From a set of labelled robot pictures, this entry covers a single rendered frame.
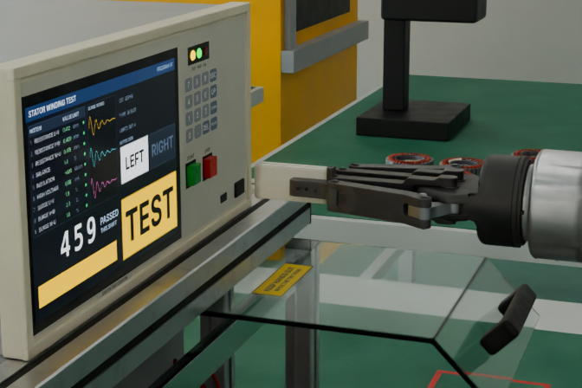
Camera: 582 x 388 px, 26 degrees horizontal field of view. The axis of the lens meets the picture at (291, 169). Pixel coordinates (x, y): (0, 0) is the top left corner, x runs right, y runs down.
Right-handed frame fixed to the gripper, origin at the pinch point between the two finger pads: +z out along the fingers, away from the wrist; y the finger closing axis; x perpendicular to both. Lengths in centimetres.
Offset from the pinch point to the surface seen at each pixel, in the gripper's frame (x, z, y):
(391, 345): -43, 10, 72
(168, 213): -2.3, 9.6, -5.4
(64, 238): 0.5, 9.5, -23.3
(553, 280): -117, 19, 339
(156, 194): 0.0, 9.5, -7.7
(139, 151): 4.3, 9.5, -10.8
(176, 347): -26.3, 21.8, 22.1
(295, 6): -22, 116, 335
